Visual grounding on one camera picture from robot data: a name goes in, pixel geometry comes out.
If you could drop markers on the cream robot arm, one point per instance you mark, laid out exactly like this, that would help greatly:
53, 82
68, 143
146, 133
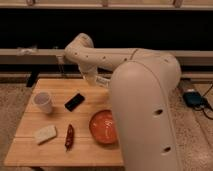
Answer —
139, 82

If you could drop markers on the white paper cup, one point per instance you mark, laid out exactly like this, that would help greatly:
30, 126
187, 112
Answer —
43, 101

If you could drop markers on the blue power adapter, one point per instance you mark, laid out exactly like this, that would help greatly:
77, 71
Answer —
193, 99

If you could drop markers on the white sponge block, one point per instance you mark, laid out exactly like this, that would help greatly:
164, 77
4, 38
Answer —
44, 134

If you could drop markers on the orange bowl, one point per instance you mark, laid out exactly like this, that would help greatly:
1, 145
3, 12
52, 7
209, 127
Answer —
102, 127

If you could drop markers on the dried red chili pepper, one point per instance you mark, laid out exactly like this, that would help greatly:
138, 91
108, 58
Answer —
69, 137

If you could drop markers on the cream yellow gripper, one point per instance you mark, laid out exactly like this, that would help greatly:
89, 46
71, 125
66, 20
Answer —
101, 81

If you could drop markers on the wooden table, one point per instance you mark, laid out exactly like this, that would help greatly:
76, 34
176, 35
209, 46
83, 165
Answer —
24, 151

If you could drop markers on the black rectangular box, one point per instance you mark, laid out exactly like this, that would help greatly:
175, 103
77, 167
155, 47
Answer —
74, 102

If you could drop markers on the wooden rail beam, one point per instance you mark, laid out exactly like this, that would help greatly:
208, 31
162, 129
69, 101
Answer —
49, 56

